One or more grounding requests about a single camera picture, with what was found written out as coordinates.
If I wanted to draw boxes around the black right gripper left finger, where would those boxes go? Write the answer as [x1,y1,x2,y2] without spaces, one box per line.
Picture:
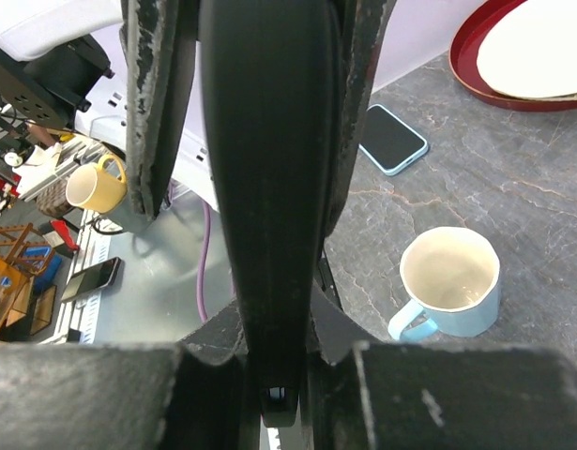
[0,303,260,449]

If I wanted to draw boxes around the yellow mug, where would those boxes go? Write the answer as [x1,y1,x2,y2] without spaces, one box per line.
[66,154,128,214]

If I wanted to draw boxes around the white round plate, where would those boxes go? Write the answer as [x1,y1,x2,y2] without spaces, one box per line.
[477,1,577,99]

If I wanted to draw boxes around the wooden frame rack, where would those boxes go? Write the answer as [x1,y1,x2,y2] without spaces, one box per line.
[0,223,54,330]

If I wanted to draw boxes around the dark phone on bench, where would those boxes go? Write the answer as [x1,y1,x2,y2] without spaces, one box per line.
[61,257,122,303]

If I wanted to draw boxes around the red round tray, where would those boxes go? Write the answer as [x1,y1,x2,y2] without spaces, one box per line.
[448,0,577,113]

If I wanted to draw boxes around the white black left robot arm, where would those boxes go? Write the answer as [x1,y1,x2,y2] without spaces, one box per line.
[0,1,394,246]

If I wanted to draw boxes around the black phone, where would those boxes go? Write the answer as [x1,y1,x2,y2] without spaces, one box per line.
[200,1,341,427]

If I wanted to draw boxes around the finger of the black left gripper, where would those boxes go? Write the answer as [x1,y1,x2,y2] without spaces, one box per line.
[120,0,197,220]
[324,0,396,234]

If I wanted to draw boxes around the phone in light blue case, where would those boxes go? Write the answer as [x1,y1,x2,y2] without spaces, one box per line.
[359,104,430,176]

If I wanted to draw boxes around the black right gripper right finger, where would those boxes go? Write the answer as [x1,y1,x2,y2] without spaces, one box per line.
[301,287,577,449]

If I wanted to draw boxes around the light blue mug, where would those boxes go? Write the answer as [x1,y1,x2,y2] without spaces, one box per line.
[388,227,501,342]

